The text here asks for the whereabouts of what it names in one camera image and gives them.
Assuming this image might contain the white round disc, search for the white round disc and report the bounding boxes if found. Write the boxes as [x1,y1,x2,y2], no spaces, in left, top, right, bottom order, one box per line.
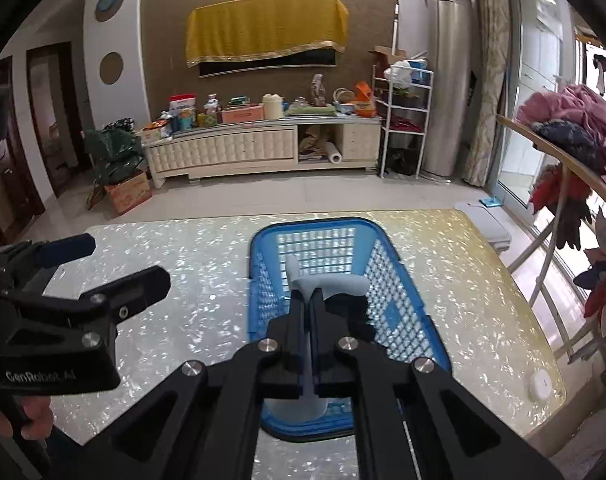
[528,371,555,401]

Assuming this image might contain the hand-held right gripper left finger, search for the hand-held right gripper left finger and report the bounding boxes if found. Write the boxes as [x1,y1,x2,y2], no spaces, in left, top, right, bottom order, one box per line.
[58,287,314,480]

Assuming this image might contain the green plastic bag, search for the green plastic bag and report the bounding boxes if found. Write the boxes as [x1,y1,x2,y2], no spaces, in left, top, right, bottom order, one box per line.
[84,127,148,186]

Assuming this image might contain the pink box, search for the pink box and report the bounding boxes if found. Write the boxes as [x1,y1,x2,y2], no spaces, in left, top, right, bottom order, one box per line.
[222,104,263,124]

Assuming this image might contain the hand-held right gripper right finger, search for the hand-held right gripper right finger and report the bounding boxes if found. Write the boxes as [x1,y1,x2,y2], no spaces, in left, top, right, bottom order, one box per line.
[313,292,564,480]

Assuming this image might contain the black television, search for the black television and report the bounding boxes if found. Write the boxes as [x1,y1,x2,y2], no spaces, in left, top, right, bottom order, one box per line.
[199,47,340,79]

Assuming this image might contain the dark red garment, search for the dark red garment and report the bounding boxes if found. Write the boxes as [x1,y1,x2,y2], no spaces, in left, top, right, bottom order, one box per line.
[583,275,606,331]

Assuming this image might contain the black bag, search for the black bag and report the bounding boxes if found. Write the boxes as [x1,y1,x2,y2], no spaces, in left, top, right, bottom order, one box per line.
[385,150,419,176]

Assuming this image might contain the grey folded mat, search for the grey folded mat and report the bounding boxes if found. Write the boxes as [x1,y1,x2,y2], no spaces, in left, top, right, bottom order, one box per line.
[456,200,514,253]

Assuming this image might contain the open cardboard box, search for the open cardboard box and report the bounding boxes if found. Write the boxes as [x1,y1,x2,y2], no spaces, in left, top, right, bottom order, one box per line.
[368,46,409,68]

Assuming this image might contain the navy garment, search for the navy garment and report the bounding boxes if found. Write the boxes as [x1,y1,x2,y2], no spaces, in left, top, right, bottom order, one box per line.
[573,260,606,291]

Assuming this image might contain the yellow cloth cover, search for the yellow cloth cover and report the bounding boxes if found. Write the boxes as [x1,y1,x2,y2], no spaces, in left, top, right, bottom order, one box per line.
[185,0,350,67]

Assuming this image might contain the white plastic bag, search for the white plastic bag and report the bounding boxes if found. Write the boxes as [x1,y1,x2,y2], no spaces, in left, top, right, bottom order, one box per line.
[385,60,414,86]

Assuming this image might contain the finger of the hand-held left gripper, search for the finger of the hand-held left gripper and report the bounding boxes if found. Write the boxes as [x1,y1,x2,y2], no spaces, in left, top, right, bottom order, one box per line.
[8,266,171,352]
[0,234,96,292]

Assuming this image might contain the cream cylinder container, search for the cream cylinder container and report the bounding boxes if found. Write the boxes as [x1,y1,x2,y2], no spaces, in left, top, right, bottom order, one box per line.
[262,92,284,120]

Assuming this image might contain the dark blue patterned garment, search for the dark blue patterned garment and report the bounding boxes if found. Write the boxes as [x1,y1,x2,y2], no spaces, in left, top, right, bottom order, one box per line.
[530,120,604,173]

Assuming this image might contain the pink clothes pile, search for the pink clothes pile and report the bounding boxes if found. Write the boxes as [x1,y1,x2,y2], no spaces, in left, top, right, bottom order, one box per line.
[516,82,606,181]

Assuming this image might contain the green folded cloth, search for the green folded cloth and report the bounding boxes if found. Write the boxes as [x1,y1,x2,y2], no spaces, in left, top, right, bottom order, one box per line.
[285,102,336,117]

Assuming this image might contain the beige clothes drying rack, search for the beige clothes drying rack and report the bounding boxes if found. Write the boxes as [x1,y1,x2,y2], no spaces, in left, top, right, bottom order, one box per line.
[496,112,606,366]

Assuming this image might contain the black gloves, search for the black gloves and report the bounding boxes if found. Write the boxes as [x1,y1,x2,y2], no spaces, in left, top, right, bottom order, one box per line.
[553,195,594,251]

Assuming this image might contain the orange package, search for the orange package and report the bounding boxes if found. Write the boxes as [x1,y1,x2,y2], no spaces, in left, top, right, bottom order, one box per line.
[354,81,376,116]

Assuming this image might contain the person's left hand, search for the person's left hand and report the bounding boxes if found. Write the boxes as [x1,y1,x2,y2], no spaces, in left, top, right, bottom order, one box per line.
[0,394,54,441]

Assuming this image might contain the silver tower air conditioner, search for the silver tower air conditioner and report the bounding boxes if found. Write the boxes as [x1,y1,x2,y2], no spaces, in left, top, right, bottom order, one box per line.
[418,0,476,181]

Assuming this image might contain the patterned curtain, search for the patterned curtain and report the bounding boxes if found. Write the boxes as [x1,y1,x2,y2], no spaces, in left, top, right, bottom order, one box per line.
[463,0,511,188]

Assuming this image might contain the white cloth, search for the white cloth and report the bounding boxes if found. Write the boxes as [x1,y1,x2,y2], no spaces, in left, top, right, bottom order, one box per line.
[265,255,371,423]

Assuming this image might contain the white and red box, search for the white and red box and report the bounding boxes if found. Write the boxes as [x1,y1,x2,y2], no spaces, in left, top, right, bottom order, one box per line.
[169,94,196,118]

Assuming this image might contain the brown wooden door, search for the brown wooden door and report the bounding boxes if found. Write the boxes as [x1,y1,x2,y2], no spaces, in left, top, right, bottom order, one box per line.
[25,42,91,198]

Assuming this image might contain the blue plastic basket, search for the blue plastic basket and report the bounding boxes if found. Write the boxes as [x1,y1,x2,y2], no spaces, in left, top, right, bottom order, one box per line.
[247,216,454,443]

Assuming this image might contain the white metal shelf rack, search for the white metal shelf rack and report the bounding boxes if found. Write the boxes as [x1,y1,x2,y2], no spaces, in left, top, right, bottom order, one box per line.
[370,62,435,178]

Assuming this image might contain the white TV cabinet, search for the white TV cabinet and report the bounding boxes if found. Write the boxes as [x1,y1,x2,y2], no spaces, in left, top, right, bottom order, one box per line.
[143,115,384,188]

